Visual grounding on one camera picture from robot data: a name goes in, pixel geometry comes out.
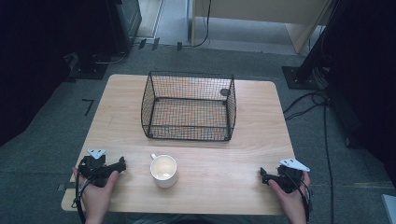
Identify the person's left hand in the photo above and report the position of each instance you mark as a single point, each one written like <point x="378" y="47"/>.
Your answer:
<point x="97" y="199"/>

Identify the white cup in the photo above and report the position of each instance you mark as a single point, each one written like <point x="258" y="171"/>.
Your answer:
<point x="164" y="171"/>

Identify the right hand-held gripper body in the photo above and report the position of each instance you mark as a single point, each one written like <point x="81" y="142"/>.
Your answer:
<point x="291" y="175"/>

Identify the person's dark clothing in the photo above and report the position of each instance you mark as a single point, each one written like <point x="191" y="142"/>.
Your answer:
<point x="186" y="219"/>

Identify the black metal stand with base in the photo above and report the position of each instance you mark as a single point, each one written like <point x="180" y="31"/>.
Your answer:
<point x="306" y="73"/>

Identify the black cabinet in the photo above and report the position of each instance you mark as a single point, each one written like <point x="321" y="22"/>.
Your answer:
<point x="123" y="25"/>

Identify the grey tape strip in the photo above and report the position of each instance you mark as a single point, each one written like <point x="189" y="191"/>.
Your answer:
<point x="65" y="187"/>

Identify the light wooden furniture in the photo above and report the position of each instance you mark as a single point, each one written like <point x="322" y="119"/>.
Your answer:
<point x="264" y="12"/>

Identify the white flat object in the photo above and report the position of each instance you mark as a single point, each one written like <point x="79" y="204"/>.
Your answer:
<point x="390" y="210"/>

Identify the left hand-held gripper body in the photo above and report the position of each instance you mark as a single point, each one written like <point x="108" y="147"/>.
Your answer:
<point x="95" y="166"/>

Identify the dark curtain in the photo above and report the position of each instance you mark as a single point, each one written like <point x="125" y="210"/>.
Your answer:
<point x="367" y="77"/>
<point x="28" y="62"/>

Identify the person's right hand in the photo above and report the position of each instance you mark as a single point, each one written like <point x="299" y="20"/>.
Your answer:
<point x="291" y="202"/>

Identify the black stand base plate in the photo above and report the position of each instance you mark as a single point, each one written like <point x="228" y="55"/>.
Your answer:
<point x="90" y="70"/>

